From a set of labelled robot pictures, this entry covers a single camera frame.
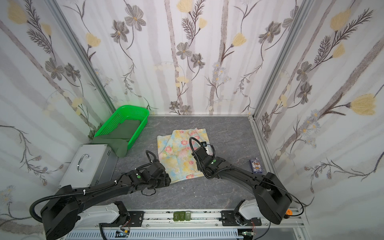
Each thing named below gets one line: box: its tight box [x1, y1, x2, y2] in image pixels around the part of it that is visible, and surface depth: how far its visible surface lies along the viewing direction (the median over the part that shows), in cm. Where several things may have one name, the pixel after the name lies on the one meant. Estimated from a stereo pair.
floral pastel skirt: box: [157, 128, 213, 184], surface depth 100 cm
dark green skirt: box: [92, 119, 142, 158], surface depth 98 cm
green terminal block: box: [173, 210, 191, 222], surface depth 75 cm
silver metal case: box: [58, 144, 119, 189], surface depth 79 cm
